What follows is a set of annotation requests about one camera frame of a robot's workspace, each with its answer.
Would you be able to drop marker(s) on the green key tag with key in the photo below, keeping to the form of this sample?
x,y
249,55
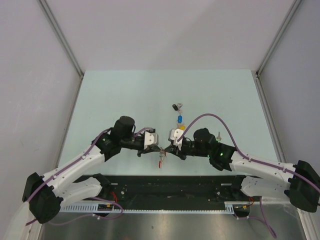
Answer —
x,y
219,138

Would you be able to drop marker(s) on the red handled metal keyring holder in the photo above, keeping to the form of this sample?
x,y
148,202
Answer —
x,y
162,156

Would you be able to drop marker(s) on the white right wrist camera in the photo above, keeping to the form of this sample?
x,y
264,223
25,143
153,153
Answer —
x,y
175,135

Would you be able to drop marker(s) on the aluminium frame post left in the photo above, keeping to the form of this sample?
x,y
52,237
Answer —
x,y
54,24

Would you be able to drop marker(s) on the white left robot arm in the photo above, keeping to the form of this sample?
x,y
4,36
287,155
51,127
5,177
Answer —
x,y
46,194

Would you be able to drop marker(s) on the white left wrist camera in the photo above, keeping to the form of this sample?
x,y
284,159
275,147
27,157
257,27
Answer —
x,y
151,138

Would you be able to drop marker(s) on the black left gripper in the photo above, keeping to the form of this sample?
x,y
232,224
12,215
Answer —
x,y
149,149

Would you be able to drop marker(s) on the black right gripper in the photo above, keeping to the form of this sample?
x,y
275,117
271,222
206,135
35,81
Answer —
x,y
174,149

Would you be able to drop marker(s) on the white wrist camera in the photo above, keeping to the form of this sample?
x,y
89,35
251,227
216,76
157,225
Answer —
x,y
175,135
151,138

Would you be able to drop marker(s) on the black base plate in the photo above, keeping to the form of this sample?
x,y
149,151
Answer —
x,y
175,192

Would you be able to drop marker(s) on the aluminium frame post right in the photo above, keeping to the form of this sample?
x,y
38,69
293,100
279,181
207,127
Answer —
x,y
279,35

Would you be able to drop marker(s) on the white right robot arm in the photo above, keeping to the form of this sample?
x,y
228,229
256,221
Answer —
x,y
297,183

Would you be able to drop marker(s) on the white slotted cable duct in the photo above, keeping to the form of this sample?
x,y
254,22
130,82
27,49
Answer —
x,y
107,208

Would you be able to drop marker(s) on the yellow key tag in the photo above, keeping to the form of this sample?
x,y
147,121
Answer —
x,y
182,127

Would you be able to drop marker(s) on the aluminium frame post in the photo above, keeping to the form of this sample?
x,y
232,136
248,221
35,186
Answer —
x,y
54,24
279,35

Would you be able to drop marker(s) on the black key fob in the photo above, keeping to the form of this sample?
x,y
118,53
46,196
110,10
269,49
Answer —
x,y
175,107

